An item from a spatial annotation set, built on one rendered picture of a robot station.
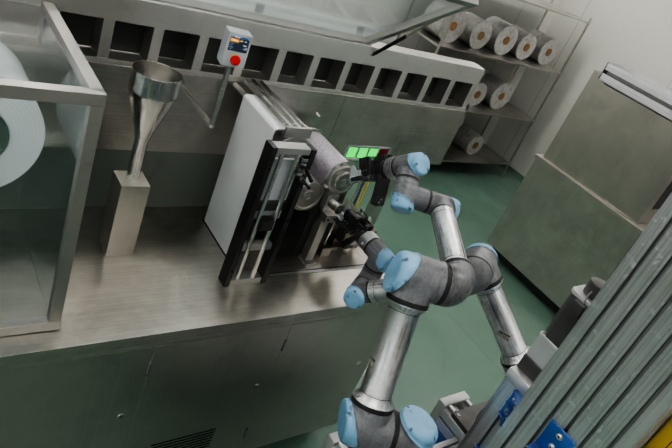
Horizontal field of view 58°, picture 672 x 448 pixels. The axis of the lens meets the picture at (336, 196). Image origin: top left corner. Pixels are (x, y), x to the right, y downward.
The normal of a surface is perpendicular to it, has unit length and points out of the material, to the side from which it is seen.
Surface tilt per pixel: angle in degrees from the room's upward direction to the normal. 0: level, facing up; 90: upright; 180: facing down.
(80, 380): 90
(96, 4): 90
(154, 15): 90
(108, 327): 0
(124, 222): 90
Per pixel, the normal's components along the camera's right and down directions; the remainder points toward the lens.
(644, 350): -0.78, 0.00
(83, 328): 0.35, -0.82
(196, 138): 0.51, 0.57
